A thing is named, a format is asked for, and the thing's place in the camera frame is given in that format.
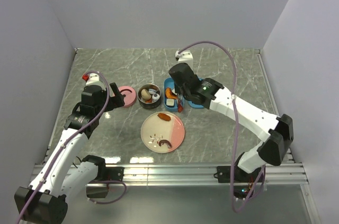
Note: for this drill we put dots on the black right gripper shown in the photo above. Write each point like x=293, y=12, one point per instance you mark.
x=176, y=88

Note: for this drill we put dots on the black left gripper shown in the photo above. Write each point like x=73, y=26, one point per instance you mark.
x=116, y=101

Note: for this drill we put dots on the pink round lid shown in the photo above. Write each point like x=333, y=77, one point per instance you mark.
x=129, y=94

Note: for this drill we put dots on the steel serving tongs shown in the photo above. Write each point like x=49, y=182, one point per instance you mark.
x=180, y=97

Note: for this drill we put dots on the orange fried shrimp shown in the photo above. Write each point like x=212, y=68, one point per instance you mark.
x=169, y=94

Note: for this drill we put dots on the beige round bun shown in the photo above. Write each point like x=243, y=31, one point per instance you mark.
x=145, y=94

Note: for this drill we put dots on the blue lunch box lid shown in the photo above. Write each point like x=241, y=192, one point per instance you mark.
x=193, y=104

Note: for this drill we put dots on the sushi roll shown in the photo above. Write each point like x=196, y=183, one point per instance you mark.
x=170, y=102

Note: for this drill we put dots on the red chicken drumstick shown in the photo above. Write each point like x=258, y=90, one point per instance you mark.
x=179, y=106

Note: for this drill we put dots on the white round rice cake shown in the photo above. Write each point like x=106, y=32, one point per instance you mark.
x=152, y=91

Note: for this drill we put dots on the orange fried nugget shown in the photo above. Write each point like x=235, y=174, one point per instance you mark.
x=164, y=116

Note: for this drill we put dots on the dark red octopus sausage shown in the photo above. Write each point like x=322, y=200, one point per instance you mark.
x=165, y=142

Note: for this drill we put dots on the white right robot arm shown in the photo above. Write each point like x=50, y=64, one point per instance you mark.
x=274, y=132

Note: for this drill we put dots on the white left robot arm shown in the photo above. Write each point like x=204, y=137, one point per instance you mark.
x=46, y=198

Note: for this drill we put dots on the blue lunch box base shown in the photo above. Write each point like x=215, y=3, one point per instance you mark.
x=170, y=83

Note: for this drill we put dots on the round steel bowl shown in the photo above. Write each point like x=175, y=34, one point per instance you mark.
x=153, y=104

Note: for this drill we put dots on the pink and cream plate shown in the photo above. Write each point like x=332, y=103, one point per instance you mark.
x=154, y=129

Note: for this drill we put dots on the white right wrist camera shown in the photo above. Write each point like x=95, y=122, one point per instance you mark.
x=184, y=57

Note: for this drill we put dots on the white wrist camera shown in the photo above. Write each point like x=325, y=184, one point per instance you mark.
x=92, y=79
x=184, y=57

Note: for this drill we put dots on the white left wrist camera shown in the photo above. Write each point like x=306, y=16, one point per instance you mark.
x=92, y=79

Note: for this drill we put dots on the aluminium front rail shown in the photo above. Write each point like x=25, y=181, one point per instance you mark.
x=191, y=174

